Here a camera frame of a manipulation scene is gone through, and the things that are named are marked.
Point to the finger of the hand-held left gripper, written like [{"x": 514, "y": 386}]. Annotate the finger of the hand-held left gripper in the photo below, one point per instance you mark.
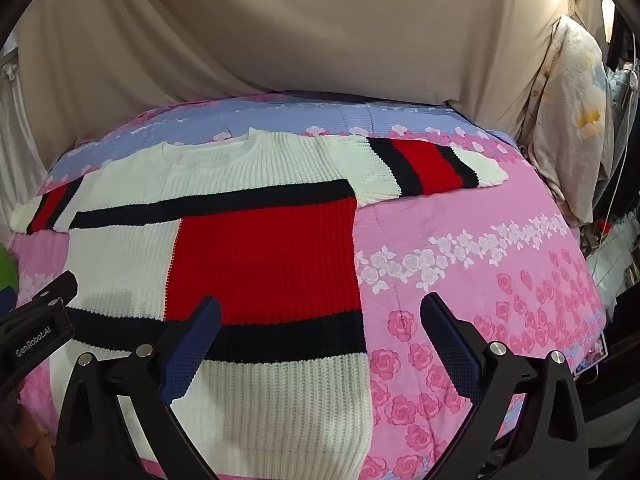
[{"x": 47, "y": 296}]

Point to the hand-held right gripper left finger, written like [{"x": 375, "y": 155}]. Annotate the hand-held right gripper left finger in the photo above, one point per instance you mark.
[{"x": 192, "y": 355}]

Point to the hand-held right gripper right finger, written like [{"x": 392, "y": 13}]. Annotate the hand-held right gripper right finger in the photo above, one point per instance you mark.
[{"x": 452, "y": 355}]

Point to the white red black knit sweater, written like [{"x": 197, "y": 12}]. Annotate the white red black knit sweater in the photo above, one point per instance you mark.
[{"x": 260, "y": 260}]

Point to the pile of light clothes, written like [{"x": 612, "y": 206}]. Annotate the pile of light clothes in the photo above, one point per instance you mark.
[{"x": 612, "y": 255}]

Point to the green bag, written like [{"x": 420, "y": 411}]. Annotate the green bag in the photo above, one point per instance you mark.
[{"x": 7, "y": 270}]

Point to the pink floral bed sheet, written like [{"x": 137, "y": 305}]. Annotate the pink floral bed sheet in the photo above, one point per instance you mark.
[{"x": 450, "y": 240}]

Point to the white pleated curtain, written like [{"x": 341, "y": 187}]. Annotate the white pleated curtain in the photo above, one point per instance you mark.
[{"x": 15, "y": 135}]

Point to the pale floral quilt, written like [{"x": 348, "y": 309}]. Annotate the pale floral quilt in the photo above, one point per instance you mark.
[{"x": 570, "y": 110}]

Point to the light blue hanging garment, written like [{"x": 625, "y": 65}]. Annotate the light blue hanging garment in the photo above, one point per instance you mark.
[{"x": 620, "y": 90}]

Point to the beige backdrop cloth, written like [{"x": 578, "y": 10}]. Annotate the beige backdrop cloth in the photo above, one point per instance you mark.
[{"x": 300, "y": 25}]

